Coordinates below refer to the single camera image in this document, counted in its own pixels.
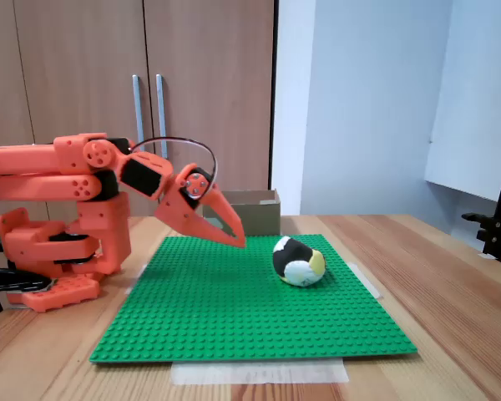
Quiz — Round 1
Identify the brown cardboard box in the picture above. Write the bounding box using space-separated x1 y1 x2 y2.
203 190 281 237

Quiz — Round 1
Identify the black clamp stand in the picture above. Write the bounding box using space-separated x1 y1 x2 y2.
461 123 501 263

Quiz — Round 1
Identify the green studded baseplate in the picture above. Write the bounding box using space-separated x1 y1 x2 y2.
89 233 418 365

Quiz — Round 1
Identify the thin gripper motor cable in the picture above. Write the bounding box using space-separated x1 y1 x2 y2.
131 136 219 197

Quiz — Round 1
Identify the wide translucent tape strip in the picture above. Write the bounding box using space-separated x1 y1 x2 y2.
170 359 350 385

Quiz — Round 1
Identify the white wall panel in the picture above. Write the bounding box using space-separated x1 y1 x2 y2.
424 0 501 204

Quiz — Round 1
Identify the metal cabinet door handle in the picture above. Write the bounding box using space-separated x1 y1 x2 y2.
132 74 147 145
155 74 170 160

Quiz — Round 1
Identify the black white yellow fabric ball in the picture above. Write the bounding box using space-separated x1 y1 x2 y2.
272 236 327 288

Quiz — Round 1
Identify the wooden cabinet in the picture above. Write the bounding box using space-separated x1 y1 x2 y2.
0 0 279 218

